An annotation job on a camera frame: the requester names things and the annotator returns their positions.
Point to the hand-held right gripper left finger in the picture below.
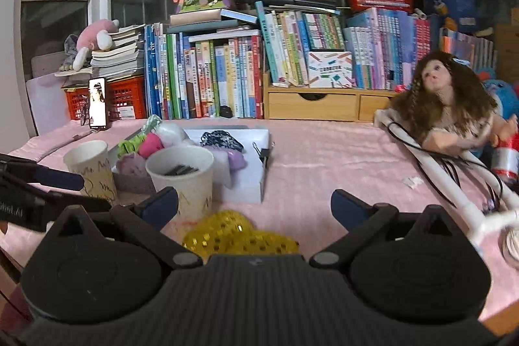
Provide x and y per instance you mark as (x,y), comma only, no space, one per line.
(160,206)

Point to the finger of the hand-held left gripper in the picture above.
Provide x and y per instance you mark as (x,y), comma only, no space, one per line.
(81,205)
(61,179)

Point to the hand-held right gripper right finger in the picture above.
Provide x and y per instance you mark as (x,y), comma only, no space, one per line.
(346,208)

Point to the green and pink plush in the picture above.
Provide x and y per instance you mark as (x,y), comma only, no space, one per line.
(150,143)

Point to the green white yarn ball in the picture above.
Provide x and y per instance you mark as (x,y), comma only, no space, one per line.
(162,129)

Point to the gold sequin pouch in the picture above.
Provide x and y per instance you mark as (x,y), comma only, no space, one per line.
(235,232)

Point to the purple plush toy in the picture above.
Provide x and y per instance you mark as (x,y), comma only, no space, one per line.
(235,159)

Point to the dark blue floral pouch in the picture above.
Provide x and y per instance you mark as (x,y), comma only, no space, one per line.
(221,139)

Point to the white shallow tray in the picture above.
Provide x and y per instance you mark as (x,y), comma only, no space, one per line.
(251,175)

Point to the scribbled white paper cup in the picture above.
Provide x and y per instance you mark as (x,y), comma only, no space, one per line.
(99,175)

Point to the cat drawing paper cup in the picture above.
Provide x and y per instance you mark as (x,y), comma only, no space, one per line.
(190,188)

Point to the black binder clip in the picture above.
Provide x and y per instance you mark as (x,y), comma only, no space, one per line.
(191,169)
(172,170)
(263,156)

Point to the pink knotted fabric ball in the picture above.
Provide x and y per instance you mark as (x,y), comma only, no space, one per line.
(131,165)

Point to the white paper scrap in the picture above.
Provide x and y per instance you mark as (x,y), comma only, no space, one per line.
(412,182)

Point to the small bicycle model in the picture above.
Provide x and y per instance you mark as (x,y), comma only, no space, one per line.
(84,111)

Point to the smartphone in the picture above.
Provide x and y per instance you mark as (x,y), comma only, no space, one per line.
(98,102)

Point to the red plastic crate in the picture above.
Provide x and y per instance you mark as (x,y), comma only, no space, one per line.
(125,98)

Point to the small black box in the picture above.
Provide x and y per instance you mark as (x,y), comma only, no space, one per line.
(226,111)

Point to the wooden drawer organiser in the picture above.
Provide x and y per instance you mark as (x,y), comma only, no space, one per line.
(292,105)

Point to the grey plush elephant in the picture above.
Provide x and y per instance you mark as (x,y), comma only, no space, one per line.
(71,50)

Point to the stack of flat books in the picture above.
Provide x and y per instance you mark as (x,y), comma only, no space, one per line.
(117,58)

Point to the row of upright books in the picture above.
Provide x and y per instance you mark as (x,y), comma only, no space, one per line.
(202,78)

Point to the white pencil print box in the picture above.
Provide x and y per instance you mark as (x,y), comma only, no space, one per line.
(329,70)

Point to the pink plush rabbit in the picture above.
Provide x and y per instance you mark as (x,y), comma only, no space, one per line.
(95,36)

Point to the brown haired doll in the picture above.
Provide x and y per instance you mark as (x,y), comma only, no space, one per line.
(442,94)

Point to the row of blue pink books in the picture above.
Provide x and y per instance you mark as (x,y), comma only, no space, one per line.
(381,50)

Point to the red and white roll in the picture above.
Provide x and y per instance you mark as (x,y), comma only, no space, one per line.
(507,161)

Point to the row of leaning books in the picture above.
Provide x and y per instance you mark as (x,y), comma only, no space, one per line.
(292,46)

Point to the beige flat book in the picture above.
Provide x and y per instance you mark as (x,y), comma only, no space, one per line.
(194,17)

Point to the blue plush toy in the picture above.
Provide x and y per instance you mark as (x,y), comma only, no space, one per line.
(505,98)

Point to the white flat book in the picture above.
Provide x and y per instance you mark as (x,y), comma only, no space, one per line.
(239,17)

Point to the long black object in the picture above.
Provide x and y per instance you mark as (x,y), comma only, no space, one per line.
(284,0)

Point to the white plastic frame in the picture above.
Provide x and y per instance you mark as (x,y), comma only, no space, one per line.
(446,184)

